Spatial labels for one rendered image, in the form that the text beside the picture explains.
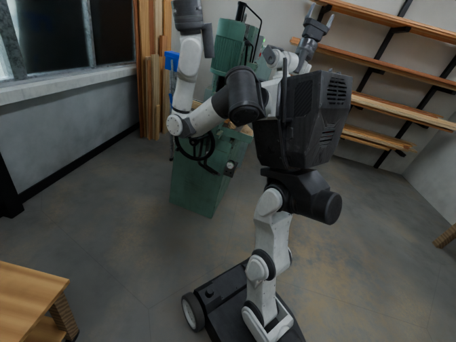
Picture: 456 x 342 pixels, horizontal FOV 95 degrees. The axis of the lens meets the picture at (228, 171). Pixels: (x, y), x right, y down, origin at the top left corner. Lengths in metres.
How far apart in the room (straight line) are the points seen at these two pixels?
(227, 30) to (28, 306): 1.56
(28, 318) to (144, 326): 0.64
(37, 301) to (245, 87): 1.01
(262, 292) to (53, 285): 0.87
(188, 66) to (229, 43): 0.78
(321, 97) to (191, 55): 0.41
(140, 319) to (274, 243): 0.94
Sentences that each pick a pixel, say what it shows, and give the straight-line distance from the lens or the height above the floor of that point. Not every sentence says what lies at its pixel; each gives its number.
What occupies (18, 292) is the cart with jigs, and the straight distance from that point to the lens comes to 1.14.
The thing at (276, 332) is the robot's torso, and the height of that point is 0.34.
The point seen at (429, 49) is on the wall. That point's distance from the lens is 4.46.
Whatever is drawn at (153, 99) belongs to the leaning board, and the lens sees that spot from 2.90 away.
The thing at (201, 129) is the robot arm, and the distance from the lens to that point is 0.76.
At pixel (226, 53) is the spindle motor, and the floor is 1.33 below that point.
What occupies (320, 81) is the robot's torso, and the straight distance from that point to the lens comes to 0.67.
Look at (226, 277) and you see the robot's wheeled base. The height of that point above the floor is 0.19.
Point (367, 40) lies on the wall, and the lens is 4.09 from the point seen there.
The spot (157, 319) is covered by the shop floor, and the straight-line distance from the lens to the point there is 1.55.
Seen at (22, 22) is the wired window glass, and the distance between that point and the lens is 2.12.
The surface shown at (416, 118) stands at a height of 1.06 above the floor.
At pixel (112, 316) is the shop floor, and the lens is 1.58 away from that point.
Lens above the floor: 1.45
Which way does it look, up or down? 33 degrees down
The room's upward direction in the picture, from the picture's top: 16 degrees clockwise
